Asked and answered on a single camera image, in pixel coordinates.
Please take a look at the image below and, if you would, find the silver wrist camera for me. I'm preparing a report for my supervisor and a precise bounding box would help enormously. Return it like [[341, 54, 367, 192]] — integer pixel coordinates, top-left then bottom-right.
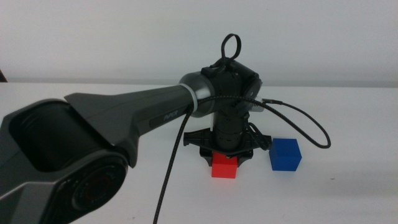
[[250, 94, 266, 113]]

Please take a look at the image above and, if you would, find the blue cube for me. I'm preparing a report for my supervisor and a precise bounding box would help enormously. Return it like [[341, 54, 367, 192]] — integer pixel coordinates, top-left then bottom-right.
[[268, 138, 303, 172]]

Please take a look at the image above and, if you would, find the red cube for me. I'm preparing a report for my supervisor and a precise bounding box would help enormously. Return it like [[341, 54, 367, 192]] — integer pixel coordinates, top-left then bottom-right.
[[211, 151, 239, 179]]

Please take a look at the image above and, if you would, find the black cable loop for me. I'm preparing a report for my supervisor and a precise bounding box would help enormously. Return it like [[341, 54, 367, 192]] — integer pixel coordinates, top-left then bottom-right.
[[220, 33, 243, 68]]

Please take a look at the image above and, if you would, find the thin black cable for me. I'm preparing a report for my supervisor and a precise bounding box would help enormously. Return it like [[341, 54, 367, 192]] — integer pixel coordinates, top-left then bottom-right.
[[244, 120, 273, 152]]

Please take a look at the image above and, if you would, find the black braided cable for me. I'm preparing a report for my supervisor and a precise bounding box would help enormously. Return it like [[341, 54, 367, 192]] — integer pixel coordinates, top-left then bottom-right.
[[152, 95, 332, 224]]

